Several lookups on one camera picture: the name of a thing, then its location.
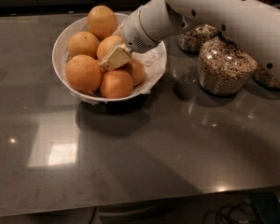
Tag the back left cereal jar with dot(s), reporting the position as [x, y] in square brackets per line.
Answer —
[192, 40]

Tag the dark box under table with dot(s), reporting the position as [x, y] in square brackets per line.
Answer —
[266, 207]

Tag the white paper bowl liner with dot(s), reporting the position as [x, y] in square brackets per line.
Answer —
[154, 62]

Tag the white bowl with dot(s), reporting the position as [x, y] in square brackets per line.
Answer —
[57, 59]

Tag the right small orange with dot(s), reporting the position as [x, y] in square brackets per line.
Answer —
[136, 71]

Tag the front cereal glass jar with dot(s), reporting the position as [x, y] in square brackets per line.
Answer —
[223, 67]

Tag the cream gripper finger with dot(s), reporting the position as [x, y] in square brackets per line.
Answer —
[119, 55]
[118, 31]

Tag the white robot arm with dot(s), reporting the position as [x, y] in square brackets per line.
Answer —
[250, 24]

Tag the back right cereal jar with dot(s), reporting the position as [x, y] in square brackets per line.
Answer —
[262, 75]

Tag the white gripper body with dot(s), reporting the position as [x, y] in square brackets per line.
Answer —
[134, 34]

